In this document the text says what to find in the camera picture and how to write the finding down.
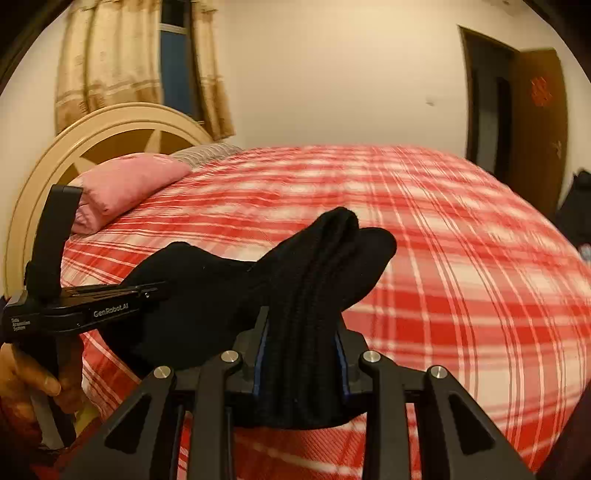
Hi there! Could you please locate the person's left hand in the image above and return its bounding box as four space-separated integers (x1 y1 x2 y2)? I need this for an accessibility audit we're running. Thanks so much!
0 344 88 416

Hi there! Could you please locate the pink pillow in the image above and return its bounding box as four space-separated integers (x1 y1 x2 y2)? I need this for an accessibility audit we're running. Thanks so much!
71 154 192 235

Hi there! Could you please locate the grey striped pillow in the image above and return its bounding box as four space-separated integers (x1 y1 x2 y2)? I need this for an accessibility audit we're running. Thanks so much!
171 143 243 169

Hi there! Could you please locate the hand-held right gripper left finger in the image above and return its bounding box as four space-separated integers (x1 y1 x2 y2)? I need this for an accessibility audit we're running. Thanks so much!
60 307 271 480

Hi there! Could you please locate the red door decoration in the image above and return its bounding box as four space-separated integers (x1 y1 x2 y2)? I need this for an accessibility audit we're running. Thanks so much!
530 78 554 108

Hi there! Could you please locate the black sock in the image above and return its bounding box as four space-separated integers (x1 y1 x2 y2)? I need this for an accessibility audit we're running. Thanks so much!
99 206 398 430

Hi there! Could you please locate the beige wooden headboard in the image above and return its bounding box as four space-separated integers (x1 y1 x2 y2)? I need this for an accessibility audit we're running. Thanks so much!
4 102 215 296

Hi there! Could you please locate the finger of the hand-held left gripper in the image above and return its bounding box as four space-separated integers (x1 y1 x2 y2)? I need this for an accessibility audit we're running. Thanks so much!
69 281 169 303

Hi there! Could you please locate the person's left forearm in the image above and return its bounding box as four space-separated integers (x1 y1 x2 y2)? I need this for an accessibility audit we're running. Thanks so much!
0 399 61 480

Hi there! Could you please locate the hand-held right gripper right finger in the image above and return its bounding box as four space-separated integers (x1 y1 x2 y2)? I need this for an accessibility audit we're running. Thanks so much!
333 318 536 480

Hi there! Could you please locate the red plaid bed sheet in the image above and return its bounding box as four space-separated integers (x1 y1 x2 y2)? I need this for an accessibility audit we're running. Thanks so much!
60 145 591 476

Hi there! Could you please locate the brown wooden door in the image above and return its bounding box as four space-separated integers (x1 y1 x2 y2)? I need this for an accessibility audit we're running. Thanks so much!
510 48 568 217

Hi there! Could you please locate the dark doorway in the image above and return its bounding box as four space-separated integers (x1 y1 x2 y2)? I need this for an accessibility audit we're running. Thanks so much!
457 25 520 176

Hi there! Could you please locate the window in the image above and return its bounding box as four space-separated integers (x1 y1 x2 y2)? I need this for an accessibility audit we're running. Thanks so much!
159 0 204 123

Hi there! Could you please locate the dark hanging clothing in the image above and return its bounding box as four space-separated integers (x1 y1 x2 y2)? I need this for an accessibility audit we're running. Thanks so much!
554 171 591 250

